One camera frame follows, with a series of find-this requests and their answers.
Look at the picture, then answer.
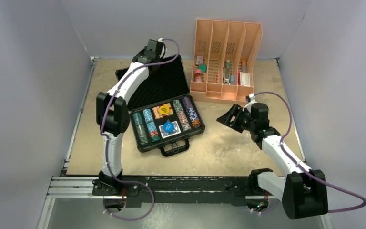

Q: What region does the blue playing card deck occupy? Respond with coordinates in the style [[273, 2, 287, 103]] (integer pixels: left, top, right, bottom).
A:
[[159, 121, 181, 139]]

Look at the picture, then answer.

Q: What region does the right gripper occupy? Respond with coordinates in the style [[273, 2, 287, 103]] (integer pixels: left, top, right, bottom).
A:
[[217, 104, 256, 134]]

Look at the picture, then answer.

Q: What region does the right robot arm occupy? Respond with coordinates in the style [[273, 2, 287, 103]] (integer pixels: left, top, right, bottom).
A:
[[216, 103, 328, 219]]

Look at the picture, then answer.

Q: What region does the black aluminium base frame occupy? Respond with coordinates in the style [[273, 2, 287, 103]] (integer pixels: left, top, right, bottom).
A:
[[45, 169, 324, 209]]

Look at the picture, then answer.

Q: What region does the green white chip row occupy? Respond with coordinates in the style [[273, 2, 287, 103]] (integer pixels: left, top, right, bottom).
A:
[[172, 99, 184, 114]]

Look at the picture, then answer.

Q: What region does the dark green 50 chip stack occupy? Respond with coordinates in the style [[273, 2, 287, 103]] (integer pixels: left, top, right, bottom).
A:
[[133, 112, 144, 126]]

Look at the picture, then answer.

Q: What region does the blue red green chip row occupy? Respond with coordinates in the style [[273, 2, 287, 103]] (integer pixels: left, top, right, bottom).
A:
[[146, 122, 160, 142]]

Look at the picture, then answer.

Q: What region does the navy orange chip row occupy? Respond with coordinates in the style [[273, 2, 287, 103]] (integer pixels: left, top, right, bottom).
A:
[[186, 107, 201, 128]]

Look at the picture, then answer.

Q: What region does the blue round button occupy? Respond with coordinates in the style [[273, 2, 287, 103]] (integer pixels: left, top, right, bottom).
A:
[[163, 122, 174, 133]]

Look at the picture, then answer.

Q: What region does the pink tape roll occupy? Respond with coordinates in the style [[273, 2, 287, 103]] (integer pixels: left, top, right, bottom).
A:
[[194, 69, 203, 82]]

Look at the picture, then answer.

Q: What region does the yellow round button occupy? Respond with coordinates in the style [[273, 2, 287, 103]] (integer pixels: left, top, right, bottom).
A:
[[158, 105, 170, 116]]

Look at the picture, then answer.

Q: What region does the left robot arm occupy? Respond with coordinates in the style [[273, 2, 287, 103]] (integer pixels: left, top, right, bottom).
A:
[[96, 38, 167, 195]]

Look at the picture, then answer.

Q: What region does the red playing card deck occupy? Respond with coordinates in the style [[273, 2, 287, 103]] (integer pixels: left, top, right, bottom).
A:
[[152, 103, 174, 120]]

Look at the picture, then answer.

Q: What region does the orange desk organizer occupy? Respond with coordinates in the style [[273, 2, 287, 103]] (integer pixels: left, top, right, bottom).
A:
[[190, 19, 263, 105]]

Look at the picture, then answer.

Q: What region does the black poker case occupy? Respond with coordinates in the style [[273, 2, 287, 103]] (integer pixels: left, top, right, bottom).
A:
[[128, 56, 205, 157]]

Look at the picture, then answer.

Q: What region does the purple chip row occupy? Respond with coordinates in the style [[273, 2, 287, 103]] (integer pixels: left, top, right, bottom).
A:
[[182, 97, 193, 110]]

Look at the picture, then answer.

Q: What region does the white blue 10 chip stack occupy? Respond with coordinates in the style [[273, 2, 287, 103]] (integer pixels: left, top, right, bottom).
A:
[[142, 109, 154, 124]]

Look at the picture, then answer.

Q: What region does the white red box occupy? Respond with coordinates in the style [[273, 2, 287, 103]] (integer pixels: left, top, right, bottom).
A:
[[238, 71, 251, 87]]

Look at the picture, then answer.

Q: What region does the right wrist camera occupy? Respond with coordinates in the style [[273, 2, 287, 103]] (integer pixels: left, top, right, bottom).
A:
[[244, 93, 257, 111]]

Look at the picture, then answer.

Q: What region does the pink brown chip row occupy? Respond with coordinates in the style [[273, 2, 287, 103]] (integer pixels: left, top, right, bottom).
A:
[[177, 110, 191, 132]]

